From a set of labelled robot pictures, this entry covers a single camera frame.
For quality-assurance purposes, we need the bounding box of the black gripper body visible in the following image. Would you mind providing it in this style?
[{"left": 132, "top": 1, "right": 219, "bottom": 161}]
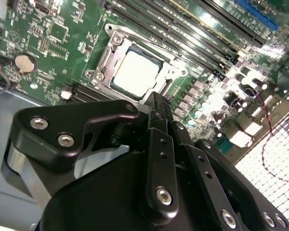
[{"left": 38, "top": 149, "right": 215, "bottom": 231}]

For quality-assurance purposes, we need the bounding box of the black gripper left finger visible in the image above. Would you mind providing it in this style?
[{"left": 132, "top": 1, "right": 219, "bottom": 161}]
[{"left": 4, "top": 92, "right": 180, "bottom": 218}]

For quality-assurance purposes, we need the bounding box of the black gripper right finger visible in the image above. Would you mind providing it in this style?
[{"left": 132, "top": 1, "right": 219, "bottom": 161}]
[{"left": 163, "top": 96, "right": 289, "bottom": 231}]

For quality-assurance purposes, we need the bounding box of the silver CPU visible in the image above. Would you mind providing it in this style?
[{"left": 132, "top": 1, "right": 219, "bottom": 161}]
[{"left": 110, "top": 48, "right": 164, "bottom": 98}]

